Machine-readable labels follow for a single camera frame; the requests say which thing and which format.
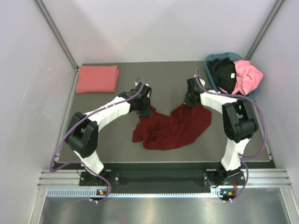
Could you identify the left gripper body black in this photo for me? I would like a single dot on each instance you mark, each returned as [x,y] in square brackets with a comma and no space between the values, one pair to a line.
[144,108]

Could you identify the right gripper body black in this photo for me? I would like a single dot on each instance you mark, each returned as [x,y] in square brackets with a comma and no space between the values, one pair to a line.
[188,100]

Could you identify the dark red t-shirt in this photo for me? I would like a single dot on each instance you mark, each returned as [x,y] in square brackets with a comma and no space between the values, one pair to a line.
[166,132]

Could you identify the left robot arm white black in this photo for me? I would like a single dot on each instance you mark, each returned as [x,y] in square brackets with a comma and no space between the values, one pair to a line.
[84,129]

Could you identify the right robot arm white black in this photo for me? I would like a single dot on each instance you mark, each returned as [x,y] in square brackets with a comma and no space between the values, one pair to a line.
[239,124]

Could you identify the black t-shirt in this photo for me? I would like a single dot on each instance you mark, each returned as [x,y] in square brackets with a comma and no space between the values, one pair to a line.
[223,74]

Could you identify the folded coral red t-shirt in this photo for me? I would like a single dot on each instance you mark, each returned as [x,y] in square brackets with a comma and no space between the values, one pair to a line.
[93,79]

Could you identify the teal plastic basket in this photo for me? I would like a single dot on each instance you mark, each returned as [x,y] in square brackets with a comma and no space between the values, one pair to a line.
[233,57]

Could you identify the pink t-shirt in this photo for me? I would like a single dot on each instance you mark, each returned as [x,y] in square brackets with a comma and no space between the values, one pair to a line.
[248,77]

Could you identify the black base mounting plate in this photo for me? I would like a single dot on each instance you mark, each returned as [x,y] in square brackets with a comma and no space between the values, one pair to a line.
[169,181]

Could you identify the grey slotted cable duct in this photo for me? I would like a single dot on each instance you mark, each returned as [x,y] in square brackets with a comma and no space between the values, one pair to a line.
[99,193]

